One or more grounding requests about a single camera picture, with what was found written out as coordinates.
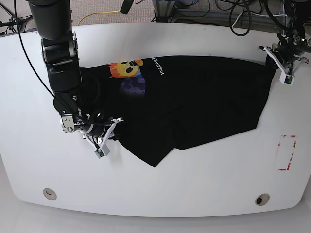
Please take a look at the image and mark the black cylinder on floor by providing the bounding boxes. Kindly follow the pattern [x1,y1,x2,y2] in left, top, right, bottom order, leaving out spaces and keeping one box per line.
[120,0,134,14]

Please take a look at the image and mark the yellow cable on floor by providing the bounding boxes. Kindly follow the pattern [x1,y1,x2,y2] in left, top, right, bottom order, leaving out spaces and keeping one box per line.
[78,10,121,26]

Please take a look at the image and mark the black tripod stand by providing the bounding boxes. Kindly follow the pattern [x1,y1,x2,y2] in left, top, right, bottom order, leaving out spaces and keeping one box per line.
[0,3,33,36]

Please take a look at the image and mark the left table cable grommet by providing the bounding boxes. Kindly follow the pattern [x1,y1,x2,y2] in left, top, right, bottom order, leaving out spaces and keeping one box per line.
[43,188,57,201]

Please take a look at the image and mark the aluminium frame base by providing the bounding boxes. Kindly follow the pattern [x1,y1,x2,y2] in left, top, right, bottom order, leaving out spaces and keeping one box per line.
[152,0,177,23]

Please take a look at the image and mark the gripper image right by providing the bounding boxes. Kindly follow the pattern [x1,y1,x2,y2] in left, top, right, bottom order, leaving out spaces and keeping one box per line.
[258,34,311,76]

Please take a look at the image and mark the right table cable grommet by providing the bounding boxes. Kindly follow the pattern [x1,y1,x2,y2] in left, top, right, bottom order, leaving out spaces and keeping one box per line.
[255,193,270,206]

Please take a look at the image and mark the red tape rectangle marking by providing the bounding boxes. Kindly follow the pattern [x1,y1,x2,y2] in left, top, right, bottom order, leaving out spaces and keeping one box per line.
[276,135,297,171]

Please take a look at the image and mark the table cable grommet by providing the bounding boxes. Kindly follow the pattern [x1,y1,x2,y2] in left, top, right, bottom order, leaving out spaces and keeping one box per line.
[43,188,57,201]
[255,193,270,206]

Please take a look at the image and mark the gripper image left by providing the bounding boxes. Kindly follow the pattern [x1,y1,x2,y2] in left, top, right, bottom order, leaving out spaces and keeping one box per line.
[61,113,124,150]

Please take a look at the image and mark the black printed T-shirt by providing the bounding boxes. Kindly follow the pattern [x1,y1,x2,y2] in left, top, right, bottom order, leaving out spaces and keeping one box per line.
[81,56,276,167]

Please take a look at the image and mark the black cable loop floor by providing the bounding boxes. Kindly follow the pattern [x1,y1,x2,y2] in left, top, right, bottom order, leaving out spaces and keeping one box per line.
[215,0,290,37]

